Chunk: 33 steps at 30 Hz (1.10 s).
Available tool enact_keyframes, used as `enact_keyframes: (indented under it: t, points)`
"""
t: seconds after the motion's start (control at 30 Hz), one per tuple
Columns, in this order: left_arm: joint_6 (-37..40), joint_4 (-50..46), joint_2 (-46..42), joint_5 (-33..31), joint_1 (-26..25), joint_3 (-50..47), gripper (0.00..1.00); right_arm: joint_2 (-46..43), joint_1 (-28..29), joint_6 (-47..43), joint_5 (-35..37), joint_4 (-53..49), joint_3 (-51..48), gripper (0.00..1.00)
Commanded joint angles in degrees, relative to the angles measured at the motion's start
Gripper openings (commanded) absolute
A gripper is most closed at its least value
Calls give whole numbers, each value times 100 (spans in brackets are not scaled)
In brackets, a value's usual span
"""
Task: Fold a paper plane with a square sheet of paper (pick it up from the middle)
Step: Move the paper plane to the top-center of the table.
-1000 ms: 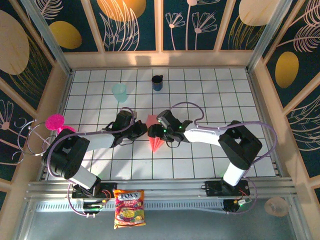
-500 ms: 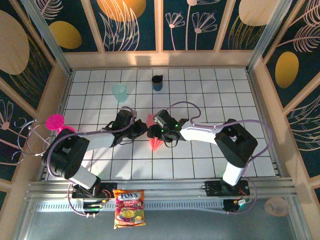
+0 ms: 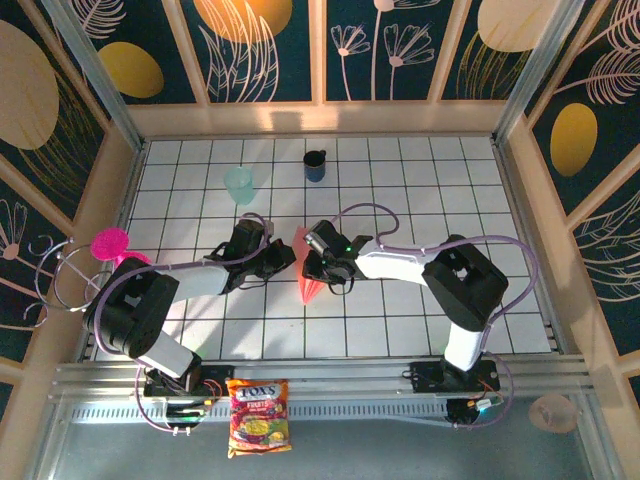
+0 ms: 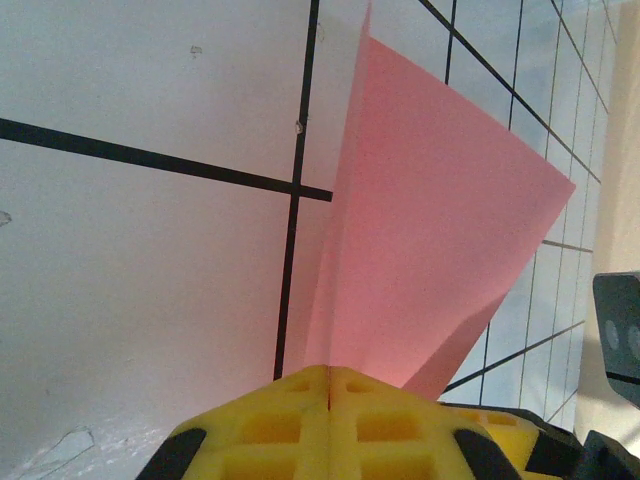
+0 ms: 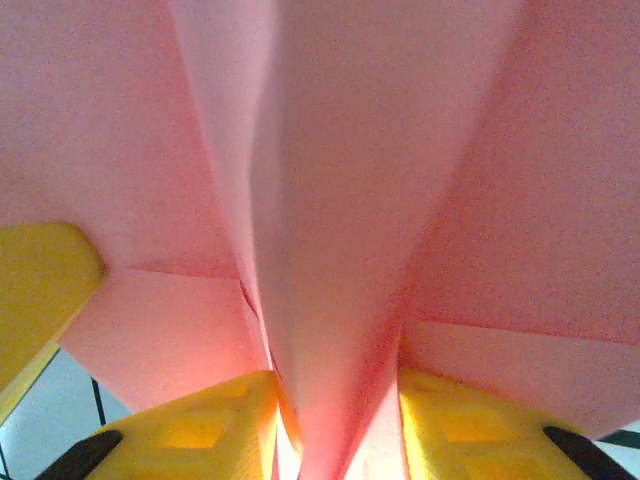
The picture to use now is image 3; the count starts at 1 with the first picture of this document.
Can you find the pink paper sheet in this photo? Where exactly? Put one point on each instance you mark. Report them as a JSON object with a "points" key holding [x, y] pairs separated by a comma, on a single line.
{"points": [[306, 290]]}

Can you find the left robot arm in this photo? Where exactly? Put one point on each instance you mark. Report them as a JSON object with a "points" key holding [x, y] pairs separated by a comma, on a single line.
{"points": [[200, 282]]}

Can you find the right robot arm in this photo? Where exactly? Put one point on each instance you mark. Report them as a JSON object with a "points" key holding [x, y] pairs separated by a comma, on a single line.
{"points": [[390, 262]]}

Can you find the translucent teal plastic cup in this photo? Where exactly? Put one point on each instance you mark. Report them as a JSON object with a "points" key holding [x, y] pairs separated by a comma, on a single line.
{"points": [[240, 187]]}

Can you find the dark blue mug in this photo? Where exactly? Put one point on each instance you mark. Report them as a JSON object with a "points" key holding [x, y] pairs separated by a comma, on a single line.
{"points": [[315, 170]]}

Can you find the Fox's fruit candy bag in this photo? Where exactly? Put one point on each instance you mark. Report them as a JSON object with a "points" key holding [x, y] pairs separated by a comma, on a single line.
{"points": [[257, 417]]}

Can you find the magenta plastic goblet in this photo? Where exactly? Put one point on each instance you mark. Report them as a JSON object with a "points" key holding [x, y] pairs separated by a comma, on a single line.
{"points": [[109, 243]]}

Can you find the clear round suction disc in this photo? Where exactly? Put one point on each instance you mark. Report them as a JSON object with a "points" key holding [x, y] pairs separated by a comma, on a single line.
{"points": [[552, 412]]}

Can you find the aluminium front rail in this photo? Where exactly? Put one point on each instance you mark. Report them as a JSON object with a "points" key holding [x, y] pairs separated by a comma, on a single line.
{"points": [[325, 380]]}

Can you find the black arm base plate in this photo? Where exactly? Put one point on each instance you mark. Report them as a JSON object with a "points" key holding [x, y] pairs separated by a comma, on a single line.
{"points": [[425, 375], [217, 375]]}

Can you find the aluminium frame post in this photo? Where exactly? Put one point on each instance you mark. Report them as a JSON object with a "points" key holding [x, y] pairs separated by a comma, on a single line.
{"points": [[537, 75], [95, 75]]}

